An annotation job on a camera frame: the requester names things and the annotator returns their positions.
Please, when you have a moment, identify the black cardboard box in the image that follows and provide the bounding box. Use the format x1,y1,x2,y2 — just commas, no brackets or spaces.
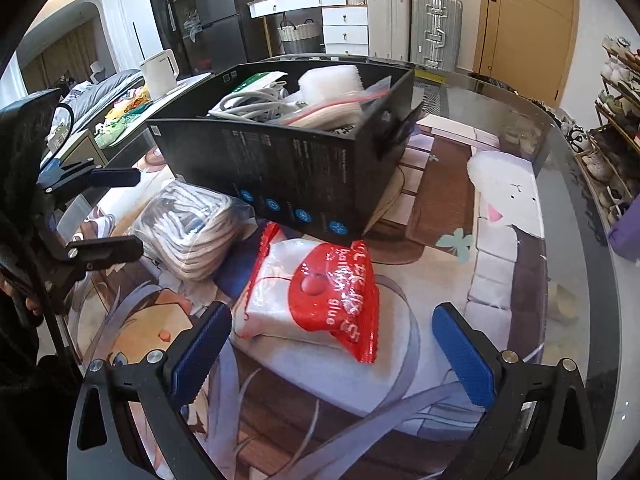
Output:
146,62,417,247

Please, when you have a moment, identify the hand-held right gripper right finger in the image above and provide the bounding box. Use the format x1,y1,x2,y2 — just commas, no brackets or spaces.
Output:
425,302,598,480

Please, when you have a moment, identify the striped bag of white rope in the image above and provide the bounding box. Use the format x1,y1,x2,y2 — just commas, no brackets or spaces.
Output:
132,180,259,282

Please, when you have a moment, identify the printed cartoon table mat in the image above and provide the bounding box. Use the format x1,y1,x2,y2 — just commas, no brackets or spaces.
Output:
64,110,550,480

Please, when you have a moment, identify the green and white packet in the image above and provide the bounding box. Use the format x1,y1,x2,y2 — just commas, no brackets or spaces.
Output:
226,72,290,95

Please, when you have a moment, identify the white dressing table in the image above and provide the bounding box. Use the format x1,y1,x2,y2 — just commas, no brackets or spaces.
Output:
248,0,372,59

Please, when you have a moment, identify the white suitcase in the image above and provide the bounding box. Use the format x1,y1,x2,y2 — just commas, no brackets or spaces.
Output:
366,0,413,64

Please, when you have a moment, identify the grey cable bundle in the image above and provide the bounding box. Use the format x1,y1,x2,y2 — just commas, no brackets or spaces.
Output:
206,84,302,124

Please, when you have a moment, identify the white electric kettle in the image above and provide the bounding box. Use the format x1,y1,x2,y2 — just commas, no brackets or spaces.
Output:
139,49,181,99

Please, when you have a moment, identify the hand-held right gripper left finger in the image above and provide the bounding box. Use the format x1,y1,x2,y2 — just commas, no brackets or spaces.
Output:
67,301,234,480

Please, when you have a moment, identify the red and white packet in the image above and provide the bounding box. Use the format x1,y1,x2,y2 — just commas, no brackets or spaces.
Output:
231,221,382,365

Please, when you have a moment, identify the woven laundry basket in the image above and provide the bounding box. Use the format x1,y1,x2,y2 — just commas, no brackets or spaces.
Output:
277,18,322,57

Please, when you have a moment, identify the purple rolled mat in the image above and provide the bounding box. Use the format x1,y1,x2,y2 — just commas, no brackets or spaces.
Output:
606,199,640,262

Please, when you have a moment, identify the zip bag of rope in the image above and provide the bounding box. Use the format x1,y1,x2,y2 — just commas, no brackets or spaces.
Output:
286,76,392,135

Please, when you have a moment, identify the pile of loose shoes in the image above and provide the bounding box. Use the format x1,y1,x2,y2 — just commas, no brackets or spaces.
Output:
540,105,593,157

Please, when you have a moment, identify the bed with grey blanket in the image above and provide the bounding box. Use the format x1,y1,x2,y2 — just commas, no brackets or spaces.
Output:
62,67,147,128

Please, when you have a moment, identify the person's left hand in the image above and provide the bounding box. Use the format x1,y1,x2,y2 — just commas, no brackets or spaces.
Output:
0,274,45,317

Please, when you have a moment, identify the shoe rack with shoes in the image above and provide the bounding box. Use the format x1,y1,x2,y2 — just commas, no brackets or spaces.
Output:
574,35,640,233

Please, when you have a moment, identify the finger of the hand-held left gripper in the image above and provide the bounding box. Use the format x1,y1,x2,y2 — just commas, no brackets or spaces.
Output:
65,234,146,275
37,156,142,195

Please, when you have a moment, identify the tan wooden door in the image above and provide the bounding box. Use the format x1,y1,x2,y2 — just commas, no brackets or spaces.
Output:
472,0,582,107

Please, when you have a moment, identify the black refrigerator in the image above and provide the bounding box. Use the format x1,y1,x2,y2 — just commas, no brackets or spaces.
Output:
188,0,267,75

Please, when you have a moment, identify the white low cabinet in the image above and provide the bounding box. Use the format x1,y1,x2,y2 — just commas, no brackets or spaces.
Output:
42,72,214,167

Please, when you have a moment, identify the white foam wrap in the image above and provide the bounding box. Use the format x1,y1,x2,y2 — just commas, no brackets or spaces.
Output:
296,64,363,107

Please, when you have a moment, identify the dark glass wardrobe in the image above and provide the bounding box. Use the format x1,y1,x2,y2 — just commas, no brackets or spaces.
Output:
143,0,202,80

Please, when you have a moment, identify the pile of colourful clothes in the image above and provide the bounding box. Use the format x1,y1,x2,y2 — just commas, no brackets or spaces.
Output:
92,87,157,150

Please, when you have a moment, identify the silver suitcase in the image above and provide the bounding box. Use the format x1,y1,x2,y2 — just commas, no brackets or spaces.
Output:
409,0,464,72

